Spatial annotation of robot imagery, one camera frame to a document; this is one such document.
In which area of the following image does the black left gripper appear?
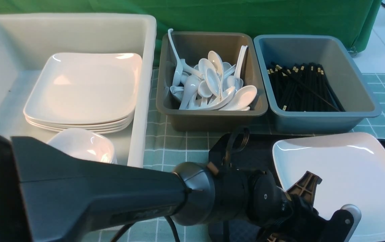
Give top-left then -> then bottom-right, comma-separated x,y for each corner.
247,171 -> 353,242

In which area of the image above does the large white square plate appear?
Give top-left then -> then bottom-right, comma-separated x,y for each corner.
272,133 -> 385,242

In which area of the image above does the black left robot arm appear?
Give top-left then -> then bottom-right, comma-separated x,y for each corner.
0,136 -> 356,242

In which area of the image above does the black serving tray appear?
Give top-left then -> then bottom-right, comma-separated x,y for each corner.
208,133 -> 385,242

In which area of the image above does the pile of black chopsticks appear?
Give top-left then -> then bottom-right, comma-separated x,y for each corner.
267,62 -> 345,112

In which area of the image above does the grey-blue plastic bin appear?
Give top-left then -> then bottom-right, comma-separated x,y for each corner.
254,34 -> 381,134

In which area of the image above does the green checkered tablecloth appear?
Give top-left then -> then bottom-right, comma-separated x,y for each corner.
82,70 -> 385,242

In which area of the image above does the pile of white spoons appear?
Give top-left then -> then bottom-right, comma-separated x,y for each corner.
168,29 -> 258,111

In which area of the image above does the brown plastic bin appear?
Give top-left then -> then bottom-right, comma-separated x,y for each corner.
156,32 -> 269,132

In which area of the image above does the green backdrop cloth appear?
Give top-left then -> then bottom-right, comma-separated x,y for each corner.
0,0 -> 381,64

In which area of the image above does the stack of small white dishes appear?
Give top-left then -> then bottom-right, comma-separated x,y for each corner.
47,128 -> 118,164

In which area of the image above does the stack of white square plates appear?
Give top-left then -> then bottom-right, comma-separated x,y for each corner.
23,52 -> 142,134

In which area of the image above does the large white plastic bin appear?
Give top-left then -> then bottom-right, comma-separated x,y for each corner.
0,13 -> 157,167

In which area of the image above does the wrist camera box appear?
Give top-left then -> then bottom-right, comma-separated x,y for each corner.
341,204 -> 362,242

